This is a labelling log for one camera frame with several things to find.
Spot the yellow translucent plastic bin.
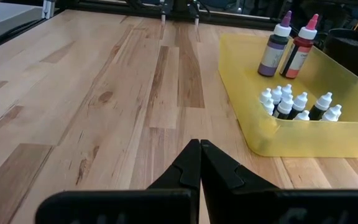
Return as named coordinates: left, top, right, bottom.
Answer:
left=218, top=32, right=358, bottom=159

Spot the small green food coloring bottle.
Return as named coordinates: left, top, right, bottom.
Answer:
left=262, top=98, right=275, bottom=116

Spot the small orange food coloring bottle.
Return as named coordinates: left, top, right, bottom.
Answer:
left=320, top=104, right=343, bottom=123

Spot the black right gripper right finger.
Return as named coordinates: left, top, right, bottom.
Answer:
left=201, top=139, right=358, bottom=224

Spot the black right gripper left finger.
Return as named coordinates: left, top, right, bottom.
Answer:
left=35, top=138, right=202, bottom=224

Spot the large red food coloring bottle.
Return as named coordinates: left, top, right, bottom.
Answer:
left=279, top=13, right=319, bottom=80

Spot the silver aluminium extrusion post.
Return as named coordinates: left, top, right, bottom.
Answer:
left=41, top=0, right=57, bottom=20

